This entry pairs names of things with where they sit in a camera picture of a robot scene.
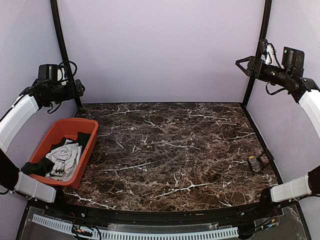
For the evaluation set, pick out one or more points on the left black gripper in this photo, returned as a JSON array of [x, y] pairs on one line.
[[71, 92]]

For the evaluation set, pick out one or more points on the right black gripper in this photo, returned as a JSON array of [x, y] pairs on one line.
[[252, 58]]

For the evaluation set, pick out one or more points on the white green Charlie Brown shirt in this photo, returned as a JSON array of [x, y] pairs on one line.
[[61, 162]]

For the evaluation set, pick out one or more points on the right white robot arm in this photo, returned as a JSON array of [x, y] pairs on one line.
[[306, 93]]

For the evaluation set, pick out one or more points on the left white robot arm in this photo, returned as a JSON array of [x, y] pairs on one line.
[[32, 99]]

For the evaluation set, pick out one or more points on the dark brooch on table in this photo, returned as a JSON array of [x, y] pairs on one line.
[[254, 164]]

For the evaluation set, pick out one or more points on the red plastic bin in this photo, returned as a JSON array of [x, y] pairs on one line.
[[67, 127]]

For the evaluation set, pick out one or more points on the right black frame post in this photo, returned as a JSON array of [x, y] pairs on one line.
[[262, 35]]

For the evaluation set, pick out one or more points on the black frame post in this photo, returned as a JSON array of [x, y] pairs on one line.
[[262, 35], [60, 38]]

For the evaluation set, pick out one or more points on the left black frame post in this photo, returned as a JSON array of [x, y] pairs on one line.
[[60, 38]]

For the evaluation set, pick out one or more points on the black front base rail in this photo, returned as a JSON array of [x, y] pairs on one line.
[[244, 216]]

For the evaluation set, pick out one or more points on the white slotted cable duct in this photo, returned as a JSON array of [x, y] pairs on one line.
[[138, 232]]

